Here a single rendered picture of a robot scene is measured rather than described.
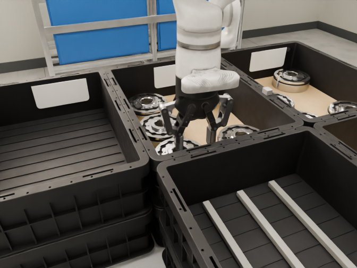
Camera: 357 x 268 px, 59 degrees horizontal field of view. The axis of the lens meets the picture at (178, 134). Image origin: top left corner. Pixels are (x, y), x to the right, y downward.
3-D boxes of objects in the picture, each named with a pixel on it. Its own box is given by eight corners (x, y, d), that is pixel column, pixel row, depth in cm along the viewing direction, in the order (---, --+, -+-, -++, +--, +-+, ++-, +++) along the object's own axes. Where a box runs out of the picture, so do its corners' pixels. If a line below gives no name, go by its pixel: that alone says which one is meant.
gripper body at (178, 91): (213, 58, 57) (210, 104, 62) (167, 63, 55) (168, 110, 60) (229, 75, 51) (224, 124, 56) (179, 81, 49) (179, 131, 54)
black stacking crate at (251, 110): (110, 110, 85) (104, 70, 79) (207, 91, 95) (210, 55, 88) (156, 215, 55) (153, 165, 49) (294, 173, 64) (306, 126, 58)
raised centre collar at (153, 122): (147, 122, 71) (146, 119, 71) (167, 117, 73) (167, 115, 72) (154, 133, 67) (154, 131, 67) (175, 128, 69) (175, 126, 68)
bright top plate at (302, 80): (266, 74, 94) (266, 72, 93) (290, 67, 98) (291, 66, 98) (292, 87, 87) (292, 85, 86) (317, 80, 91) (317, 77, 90)
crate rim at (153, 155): (104, 77, 80) (103, 68, 79) (209, 60, 89) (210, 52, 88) (153, 175, 50) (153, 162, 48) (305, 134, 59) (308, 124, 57)
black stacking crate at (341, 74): (209, 91, 95) (211, 55, 88) (289, 76, 104) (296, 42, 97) (295, 172, 64) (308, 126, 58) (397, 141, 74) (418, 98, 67)
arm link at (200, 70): (184, 95, 46) (185, 55, 43) (166, 67, 55) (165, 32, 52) (241, 88, 48) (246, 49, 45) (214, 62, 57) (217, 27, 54)
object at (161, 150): (149, 144, 65) (149, 141, 64) (195, 136, 67) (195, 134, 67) (160, 175, 57) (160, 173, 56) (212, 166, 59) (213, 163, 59)
